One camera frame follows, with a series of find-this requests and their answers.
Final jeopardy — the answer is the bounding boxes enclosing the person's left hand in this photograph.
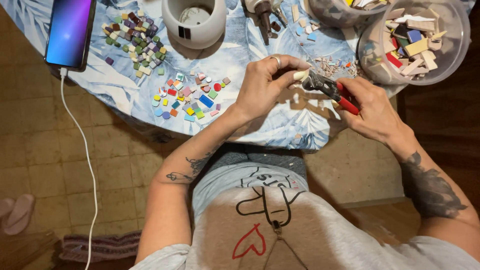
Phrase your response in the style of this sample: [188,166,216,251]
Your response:
[232,54,313,127]

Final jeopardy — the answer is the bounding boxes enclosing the person's right hand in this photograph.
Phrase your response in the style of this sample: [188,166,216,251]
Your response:
[331,77,411,148]

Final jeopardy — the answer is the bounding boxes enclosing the red-handled tile nippers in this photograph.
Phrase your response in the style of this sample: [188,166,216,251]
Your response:
[302,71,361,116]

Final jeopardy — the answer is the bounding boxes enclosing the blue leaf-print tablecloth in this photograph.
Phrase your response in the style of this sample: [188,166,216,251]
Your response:
[0,0,477,151]

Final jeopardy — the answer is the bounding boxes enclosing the pile of tiny tile shards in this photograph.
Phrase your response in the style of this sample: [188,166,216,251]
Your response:
[311,56,361,78]

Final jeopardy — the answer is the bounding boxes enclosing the grey denim trousers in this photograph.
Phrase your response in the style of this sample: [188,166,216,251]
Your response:
[208,150,309,181]

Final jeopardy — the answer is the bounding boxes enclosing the spread of bright mixed tiles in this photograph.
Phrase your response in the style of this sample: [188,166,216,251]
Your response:
[151,70,232,123]

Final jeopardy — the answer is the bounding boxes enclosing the heap of broken tile pieces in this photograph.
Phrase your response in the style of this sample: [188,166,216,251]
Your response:
[369,8,448,80]

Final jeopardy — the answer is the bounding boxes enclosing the small metal tool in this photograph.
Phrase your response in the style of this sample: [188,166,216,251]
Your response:
[272,0,289,28]

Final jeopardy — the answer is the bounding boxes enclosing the white ceramic pot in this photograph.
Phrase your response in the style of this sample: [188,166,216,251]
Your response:
[162,0,227,50]

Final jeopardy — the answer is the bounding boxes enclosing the large clear plastic tub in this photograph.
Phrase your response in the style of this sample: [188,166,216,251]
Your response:
[357,0,471,86]

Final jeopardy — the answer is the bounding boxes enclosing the pile of purple green tiles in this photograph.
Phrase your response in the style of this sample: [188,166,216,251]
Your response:
[101,10,168,79]

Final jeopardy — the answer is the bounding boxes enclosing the black smartphone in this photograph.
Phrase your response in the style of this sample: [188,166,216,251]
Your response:
[44,0,97,73]

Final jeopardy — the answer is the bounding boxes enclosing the striped woven rug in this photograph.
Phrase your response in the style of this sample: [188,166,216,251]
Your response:
[59,230,142,263]

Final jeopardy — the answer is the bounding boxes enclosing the pink flip-flop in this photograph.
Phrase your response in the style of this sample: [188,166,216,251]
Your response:
[3,194,36,236]

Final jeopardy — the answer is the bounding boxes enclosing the chain necklace with pendant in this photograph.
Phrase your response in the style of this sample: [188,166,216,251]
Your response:
[262,220,310,270]

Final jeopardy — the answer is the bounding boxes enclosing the white charging cable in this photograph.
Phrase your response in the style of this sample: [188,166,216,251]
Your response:
[59,67,99,270]

